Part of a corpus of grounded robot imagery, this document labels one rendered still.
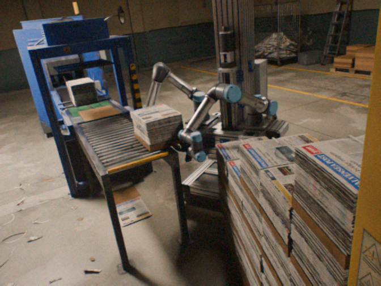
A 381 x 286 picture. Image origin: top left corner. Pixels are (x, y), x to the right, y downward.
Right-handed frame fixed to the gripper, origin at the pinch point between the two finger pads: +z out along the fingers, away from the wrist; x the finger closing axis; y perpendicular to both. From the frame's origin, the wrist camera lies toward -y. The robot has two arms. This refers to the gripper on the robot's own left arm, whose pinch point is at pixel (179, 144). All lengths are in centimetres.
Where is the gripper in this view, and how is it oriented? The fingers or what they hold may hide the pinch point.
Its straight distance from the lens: 234.3
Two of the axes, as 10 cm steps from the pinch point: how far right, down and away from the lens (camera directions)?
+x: -8.8, 2.7, -3.9
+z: -4.5, -3.0, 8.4
